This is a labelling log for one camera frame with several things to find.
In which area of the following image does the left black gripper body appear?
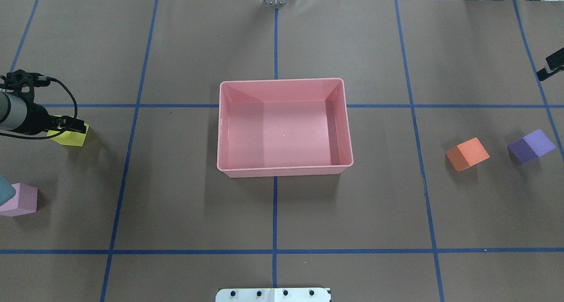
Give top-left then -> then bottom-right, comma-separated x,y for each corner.
24,103 -> 64,135

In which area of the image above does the yellow foam block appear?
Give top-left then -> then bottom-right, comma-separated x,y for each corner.
51,123 -> 90,147

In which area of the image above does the orange foam block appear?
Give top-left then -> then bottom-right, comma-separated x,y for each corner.
445,137 -> 490,172

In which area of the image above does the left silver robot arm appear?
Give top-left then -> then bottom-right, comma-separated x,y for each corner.
1,92 -> 90,146

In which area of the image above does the pink plastic bin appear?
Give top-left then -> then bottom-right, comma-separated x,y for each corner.
217,78 -> 354,178

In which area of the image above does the pink foam block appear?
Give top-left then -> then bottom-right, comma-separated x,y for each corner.
0,183 -> 38,217

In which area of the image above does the purple foam block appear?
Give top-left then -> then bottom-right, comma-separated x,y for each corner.
508,129 -> 556,164

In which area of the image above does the black camera cable left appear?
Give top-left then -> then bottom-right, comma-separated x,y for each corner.
0,75 -> 78,139

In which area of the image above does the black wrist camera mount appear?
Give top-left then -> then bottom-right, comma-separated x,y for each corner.
0,70 -> 51,103

